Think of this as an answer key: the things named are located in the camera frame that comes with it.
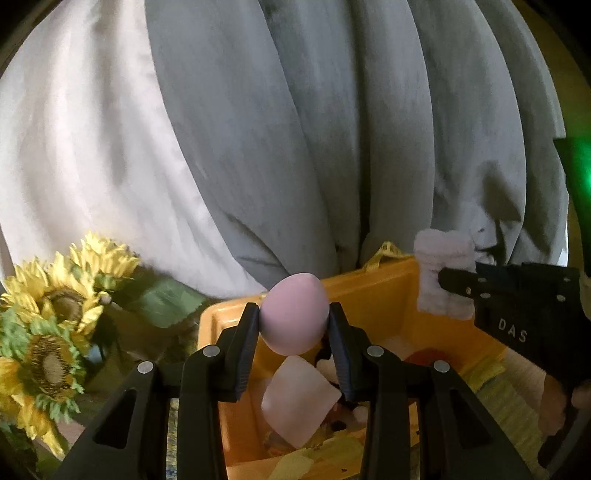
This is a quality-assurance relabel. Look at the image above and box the pink foam egg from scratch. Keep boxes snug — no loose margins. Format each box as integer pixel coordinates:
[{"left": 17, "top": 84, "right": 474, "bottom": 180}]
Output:
[{"left": 259, "top": 273, "right": 329, "bottom": 356}]

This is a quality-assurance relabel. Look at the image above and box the yellow blue woven rug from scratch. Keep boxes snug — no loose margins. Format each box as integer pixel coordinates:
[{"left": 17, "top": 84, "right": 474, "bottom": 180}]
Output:
[{"left": 165, "top": 354, "right": 555, "bottom": 480}]

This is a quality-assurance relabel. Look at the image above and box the grey curtain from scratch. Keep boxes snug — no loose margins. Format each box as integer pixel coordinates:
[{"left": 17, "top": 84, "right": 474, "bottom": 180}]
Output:
[{"left": 145, "top": 1, "right": 568, "bottom": 287}]

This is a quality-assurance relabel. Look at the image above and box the yellow sunflower bouquet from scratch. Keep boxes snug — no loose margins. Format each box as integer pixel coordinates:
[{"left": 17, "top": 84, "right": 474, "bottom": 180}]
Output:
[{"left": 1, "top": 232, "right": 209, "bottom": 459}]

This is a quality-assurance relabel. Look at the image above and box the orange plastic storage crate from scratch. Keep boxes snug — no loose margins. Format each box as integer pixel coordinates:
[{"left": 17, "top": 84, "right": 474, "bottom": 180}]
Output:
[{"left": 197, "top": 241, "right": 509, "bottom": 480}]

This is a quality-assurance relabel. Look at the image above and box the white sheer curtain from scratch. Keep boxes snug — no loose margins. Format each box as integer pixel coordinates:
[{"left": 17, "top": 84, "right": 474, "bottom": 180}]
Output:
[{"left": 1, "top": 1, "right": 262, "bottom": 299}]

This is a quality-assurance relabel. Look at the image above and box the right hand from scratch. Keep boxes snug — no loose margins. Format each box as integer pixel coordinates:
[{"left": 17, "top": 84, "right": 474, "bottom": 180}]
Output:
[{"left": 538, "top": 375, "right": 591, "bottom": 437}]

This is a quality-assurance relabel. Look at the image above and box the red green fluffy plush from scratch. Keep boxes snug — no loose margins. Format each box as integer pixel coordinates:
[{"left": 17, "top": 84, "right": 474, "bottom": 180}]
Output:
[{"left": 405, "top": 348, "right": 454, "bottom": 366}]

